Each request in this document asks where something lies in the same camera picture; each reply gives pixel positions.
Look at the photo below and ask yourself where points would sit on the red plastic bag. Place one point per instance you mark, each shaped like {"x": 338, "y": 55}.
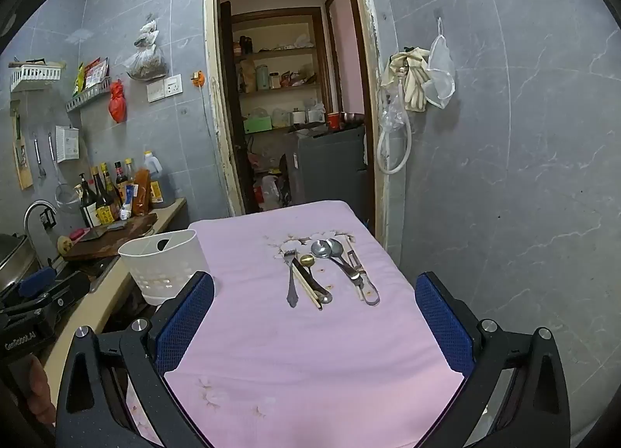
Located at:
{"x": 117, "y": 103}

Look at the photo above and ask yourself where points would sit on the red cup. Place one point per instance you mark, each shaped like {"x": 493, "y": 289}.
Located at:
{"x": 333, "y": 121}

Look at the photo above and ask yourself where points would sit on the clear bag of dried goods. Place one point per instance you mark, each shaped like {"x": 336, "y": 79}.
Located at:
{"x": 145, "y": 62}

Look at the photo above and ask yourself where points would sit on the worn white door frame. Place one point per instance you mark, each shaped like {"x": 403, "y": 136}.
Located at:
{"x": 209, "y": 89}

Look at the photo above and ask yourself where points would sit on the orange sauce pouch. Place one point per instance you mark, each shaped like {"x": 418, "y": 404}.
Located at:
{"x": 140, "y": 193}

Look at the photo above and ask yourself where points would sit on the wooden cutting board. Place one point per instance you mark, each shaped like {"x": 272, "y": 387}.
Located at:
{"x": 131, "y": 232}

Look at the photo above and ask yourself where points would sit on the gray wall rack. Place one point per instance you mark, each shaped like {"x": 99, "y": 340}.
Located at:
{"x": 90, "y": 94}

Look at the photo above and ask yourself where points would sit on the red snack packet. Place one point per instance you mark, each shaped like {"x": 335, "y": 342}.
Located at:
{"x": 94, "y": 72}

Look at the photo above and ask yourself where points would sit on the steel faucet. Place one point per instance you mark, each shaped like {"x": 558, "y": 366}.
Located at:
{"x": 29, "y": 215}

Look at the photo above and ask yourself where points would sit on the hanging metal scraper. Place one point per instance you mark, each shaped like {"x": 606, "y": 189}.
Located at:
{"x": 39, "y": 157}

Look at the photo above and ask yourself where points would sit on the white wall socket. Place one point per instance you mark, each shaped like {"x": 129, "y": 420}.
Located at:
{"x": 164, "y": 87}

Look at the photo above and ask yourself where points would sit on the person's left hand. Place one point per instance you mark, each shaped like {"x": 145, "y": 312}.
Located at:
{"x": 41, "y": 390}

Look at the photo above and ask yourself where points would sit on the red cap sauce bottle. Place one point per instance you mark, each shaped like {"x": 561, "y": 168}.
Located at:
{"x": 120, "y": 176}

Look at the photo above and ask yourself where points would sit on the clear bottle with yellow cap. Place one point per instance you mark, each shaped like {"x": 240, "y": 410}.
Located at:
{"x": 130, "y": 169}

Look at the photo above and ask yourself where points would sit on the white plastic utensil holder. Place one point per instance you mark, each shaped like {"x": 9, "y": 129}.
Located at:
{"x": 165, "y": 268}

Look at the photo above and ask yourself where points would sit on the silver fork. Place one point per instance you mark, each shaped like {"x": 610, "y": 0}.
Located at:
{"x": 291, "y": 283}

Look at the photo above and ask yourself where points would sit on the wooden shelf unit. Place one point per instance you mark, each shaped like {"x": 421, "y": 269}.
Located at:
{"x": 271, "y": 91}

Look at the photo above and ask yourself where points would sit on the orange wall hook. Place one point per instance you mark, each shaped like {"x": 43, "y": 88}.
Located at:
{"x": 197, "y": 79}

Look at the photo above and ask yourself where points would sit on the yellow cap sauce bottle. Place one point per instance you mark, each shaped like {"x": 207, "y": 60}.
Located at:
{"x": 110, "y": 191}

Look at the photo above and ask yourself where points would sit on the pink soap dish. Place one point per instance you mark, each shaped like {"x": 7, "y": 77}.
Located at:
{"x": 78, "y": 234}

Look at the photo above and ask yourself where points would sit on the dark pump bottle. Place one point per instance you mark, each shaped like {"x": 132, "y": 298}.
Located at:
{"x": 87, "y": 208}

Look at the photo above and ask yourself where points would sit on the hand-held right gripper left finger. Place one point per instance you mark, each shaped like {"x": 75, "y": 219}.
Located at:
{"x": 184, "y": 326}

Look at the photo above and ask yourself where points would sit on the pink floral tablecloth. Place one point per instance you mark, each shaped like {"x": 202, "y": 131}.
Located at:
{"x": 291, "y": 356}

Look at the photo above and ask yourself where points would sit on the white plastic jug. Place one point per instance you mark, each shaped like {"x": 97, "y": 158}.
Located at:
{"x": 269, "y": 193}

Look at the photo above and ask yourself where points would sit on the metal bowl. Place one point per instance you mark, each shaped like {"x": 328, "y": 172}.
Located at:
{"x": 351, "y": 118}

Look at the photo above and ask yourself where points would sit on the green snack packet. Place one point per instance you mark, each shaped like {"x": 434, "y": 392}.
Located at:
{"x": 78, "y": 81}

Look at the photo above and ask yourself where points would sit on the green jar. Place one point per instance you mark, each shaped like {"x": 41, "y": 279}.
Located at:
{"x": 262, "y": 77}

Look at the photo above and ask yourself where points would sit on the black wall holder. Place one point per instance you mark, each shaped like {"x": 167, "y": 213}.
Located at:
{"x": 47, "y": 218}

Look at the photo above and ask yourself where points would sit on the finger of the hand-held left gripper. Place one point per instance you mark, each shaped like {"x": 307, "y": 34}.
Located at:
{"x": 65, "y": 290}
{"x": 34, "y": 282}

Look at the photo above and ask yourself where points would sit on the brown sauce bottle yellow label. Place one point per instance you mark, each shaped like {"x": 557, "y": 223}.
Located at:
{"x": 103, "y": 208}

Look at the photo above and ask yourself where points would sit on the green box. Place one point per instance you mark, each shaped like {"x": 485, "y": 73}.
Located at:
{"x": 257, "y": 125}

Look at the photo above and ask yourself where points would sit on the silver spoon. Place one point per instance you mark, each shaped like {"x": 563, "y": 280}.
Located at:
{"x": 320, "y": 249}
{"x": 335, "y": 247}

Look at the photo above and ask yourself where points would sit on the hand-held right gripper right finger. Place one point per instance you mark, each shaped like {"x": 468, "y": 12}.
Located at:
{"x": 444, "y": 326}

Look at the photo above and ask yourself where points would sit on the clear plastic bag on hook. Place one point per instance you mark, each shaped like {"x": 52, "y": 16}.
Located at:
{"x": 440, "y": 69}

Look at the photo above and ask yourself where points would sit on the blue and white pouch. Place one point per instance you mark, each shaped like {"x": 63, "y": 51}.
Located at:
{"x": 127, "y": 203}

